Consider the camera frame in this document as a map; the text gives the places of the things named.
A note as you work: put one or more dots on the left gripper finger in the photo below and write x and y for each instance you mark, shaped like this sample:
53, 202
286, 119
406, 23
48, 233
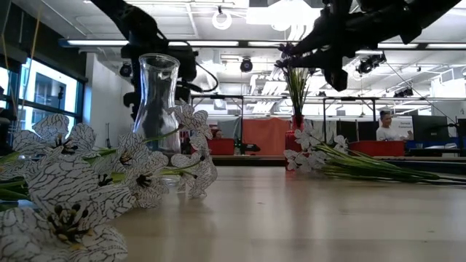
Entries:
187, 91
132, 103

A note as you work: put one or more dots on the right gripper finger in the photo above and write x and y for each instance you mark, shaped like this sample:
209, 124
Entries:
313, 38
313, 59

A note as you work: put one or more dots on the purple flower bunch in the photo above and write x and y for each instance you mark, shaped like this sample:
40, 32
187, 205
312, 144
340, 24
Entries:
298, 91

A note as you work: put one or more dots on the small-bloom white flower bunch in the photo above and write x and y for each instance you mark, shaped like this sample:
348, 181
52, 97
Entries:
364, 169

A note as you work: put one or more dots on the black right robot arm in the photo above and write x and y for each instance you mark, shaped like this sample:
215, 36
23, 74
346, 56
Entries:
400, 18

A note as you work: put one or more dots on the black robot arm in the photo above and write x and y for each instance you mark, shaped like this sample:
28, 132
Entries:
247, 147

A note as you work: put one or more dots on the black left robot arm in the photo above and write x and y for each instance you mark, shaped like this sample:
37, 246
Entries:
120, 18

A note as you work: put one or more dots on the clear glass vase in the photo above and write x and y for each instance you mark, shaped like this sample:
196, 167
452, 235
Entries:
156, 72

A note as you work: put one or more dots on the red ribbed vase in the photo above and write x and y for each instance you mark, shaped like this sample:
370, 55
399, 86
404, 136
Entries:
291, 143

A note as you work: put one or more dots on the black ceiling spotlight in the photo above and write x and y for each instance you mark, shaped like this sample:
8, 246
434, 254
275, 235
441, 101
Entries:
404, 92
246, 65
126, 70
367, 65

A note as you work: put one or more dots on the long fluorescent light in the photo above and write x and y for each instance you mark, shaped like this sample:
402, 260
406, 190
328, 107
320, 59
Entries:
398, 46
98, 42
264, 43
215, 43
446, 46

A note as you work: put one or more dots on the black tripod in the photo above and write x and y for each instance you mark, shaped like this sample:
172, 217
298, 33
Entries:
108, 136

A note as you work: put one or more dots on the person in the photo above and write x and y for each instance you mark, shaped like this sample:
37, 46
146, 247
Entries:
217, 134
386, 132

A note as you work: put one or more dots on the black framed window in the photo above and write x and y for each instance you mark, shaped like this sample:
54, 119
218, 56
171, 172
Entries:
78, 94

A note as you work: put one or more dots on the grey cloth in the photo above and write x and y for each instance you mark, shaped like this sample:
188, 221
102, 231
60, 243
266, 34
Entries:
231, 127

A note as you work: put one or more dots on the black pole stand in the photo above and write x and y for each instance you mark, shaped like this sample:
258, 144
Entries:
60, 92

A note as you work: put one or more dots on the orange cloth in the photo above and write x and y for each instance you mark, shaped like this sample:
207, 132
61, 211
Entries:
265, 134

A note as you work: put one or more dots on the white printed sign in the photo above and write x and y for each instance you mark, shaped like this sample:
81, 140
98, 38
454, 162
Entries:
404, 125

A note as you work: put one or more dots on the long red plastic bin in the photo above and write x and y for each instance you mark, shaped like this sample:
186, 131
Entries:
378, 148

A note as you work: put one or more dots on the black computer monitor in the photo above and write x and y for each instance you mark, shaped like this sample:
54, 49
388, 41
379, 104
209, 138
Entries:
429, 127

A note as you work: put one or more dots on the thin tan stalk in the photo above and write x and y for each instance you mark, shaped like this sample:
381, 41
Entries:
35, 36

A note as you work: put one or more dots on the dark bulky object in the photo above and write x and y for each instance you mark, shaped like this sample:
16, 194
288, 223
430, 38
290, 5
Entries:
5, 134

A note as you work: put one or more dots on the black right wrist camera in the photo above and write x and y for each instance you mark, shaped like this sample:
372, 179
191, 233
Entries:
336, 80

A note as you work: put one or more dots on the black metal table frame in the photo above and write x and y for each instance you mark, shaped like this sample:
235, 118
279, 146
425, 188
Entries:
241, 120
374, 116

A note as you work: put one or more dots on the black table edge rail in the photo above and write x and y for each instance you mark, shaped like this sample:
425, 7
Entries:
255, 162

